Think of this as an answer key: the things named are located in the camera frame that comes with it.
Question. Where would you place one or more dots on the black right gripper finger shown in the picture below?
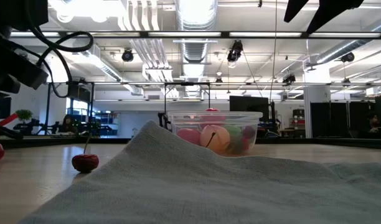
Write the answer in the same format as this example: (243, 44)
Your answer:
(326, 12)
(294, 7)

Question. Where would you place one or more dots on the dark red cherry with stem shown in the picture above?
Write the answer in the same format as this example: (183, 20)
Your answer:
(85, 164)

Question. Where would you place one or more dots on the pinkish red round fruit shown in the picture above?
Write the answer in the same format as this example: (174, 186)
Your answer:
(212, 109)

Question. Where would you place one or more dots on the green round fruit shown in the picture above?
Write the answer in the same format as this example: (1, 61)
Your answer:
(234, 132)

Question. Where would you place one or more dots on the red strawberry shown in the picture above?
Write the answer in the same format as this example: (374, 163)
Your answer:
(245, 144)

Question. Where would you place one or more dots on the peach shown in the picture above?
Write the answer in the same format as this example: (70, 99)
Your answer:
(220, 140)

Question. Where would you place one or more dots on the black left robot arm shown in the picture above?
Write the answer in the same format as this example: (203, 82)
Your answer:
(16, 14)

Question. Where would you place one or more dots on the small black robot arm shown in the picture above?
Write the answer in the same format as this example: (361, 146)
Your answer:
(22, 127)

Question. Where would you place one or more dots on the leafy green potted plant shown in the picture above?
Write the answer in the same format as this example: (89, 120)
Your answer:
(24, 114)

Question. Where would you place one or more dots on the red padded bar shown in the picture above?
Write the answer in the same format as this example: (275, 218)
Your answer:
(8, 119)

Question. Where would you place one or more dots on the black metal stand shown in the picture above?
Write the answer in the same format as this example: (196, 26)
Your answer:
(48, 109)

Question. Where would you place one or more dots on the black slanted bar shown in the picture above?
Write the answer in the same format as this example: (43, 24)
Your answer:
(10, 133)

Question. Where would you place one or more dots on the long black crossbar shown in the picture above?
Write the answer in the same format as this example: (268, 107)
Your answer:
(224, 34)

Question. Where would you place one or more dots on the black partition panels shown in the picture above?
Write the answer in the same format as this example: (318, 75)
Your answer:
(333, 119)

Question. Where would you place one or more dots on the black computer monitor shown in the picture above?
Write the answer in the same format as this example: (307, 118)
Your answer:
(249, 107)

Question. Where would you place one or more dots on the shelf with red boxes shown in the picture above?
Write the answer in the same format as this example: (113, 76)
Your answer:
(299, 119)

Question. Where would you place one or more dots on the clear plastic container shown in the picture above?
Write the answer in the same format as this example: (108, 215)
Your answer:
(181, 121)

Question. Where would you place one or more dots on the grey cloth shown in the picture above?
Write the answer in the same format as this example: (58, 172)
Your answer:
(209, 193)

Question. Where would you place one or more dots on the dark wall screen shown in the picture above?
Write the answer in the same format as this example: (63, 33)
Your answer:
(3, 109)

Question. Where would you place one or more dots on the round black ceiling camera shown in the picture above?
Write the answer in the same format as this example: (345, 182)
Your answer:
(289, 78)
(348, 57)
(127, 56)

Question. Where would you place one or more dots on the black hanging camera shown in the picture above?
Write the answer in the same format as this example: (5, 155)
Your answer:
(235, 51)

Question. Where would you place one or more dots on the silver ventilation duct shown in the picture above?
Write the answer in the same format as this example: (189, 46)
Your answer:
(195, 49)

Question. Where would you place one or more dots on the black aluminium table frame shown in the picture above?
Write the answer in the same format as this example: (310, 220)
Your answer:
(333, 142)

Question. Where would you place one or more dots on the black metal frame rig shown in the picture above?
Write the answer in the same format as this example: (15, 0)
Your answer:
(187, 83)

